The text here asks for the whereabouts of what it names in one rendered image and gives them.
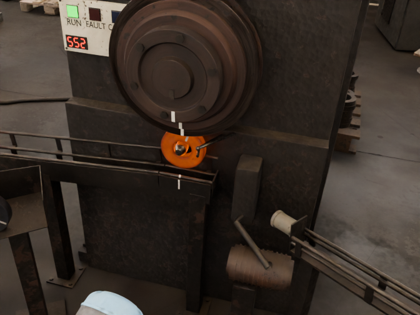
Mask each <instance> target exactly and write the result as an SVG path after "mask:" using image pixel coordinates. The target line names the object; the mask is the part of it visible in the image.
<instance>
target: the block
mask: <svg viewBox="0 0 420 315"><path fill-rule="evenodd" d="M262 168H263V159H262V158H261V157H257V156H251V155H247V154H242V155H241V157H240V159H239V162H238V164H237V168H236V175H235V182H234V194H233V200H232V212H231V220H232V221H233V222H234V219H235V218H237V217H238V216H239V215H240V214H242V215H243V216H244V219H243V220H242V221H240V223H241V224H247V225H251V224H252V223H253V220H254V216H255V213H256V208H257V203H258V195H259V187H260V182H261V173H262Z"/></svg>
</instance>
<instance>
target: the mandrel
mask: <svg viewBox="0 0 420 315"><path fill-rule="evenodd" d="M189 147H190V145H189V144H188V143H186V142H184V141H178V142H177V144H176V145H175V147H174V151H175V153H176V155H178V156H183V155H185V154H186V152H187V151H188V149H189Z"/></svg>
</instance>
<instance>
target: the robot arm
mask: <svg viewBox="0 0 420 315"><path fill-rule="evenodd" d="M76 315H143V314H142V312H141V311H140V310H139V309H138V308H137V306H136V305H135V304H133V303H132V302H131V301H129V300H128V299H126V298H125V297H122V296H120V295H118V294H115V293H113V292H108V291H96V292H93V293H91V294H90V295H89V296H88V297H87V298H86V300H85V301H84V302H82V303H81V307H80V308H79V311H78V312H77V313H76Z"/></svg>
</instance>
